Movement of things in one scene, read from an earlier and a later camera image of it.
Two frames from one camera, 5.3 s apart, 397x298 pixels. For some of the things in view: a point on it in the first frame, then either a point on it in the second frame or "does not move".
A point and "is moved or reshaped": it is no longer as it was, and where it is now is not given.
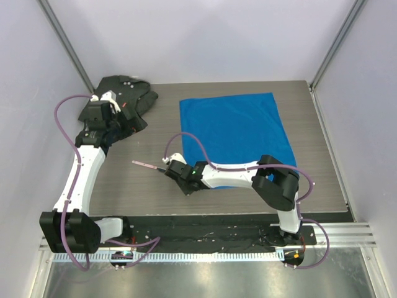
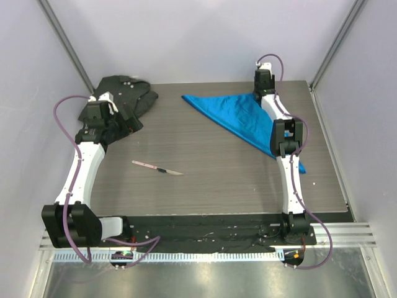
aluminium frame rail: [337, 235] does not move
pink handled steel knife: [148, 165] does not move
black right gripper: [188, 192] -> [272, 81]
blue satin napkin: [235, 130] is moved or reshaped
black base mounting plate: [213, 234] does not move
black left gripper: [128, 129] does not move
